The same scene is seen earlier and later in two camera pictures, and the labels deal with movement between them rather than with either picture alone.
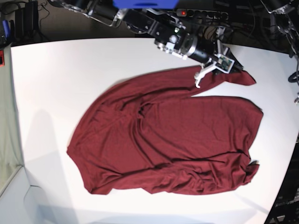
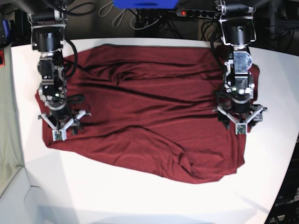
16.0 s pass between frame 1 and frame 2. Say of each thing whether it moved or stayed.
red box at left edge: stayed
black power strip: stayed
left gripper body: moved
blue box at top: stayed
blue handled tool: stayed
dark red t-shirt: moved
